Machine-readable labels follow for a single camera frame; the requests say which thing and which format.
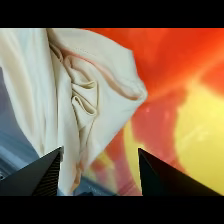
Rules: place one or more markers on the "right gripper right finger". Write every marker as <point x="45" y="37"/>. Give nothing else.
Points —
<point x="163" y="180"/>

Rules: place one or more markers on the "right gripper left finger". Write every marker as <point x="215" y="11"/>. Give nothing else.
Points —
<point x="37" y="176"/>

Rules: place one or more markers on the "cream garment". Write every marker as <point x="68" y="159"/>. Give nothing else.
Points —
<point x="70" y="93"/>

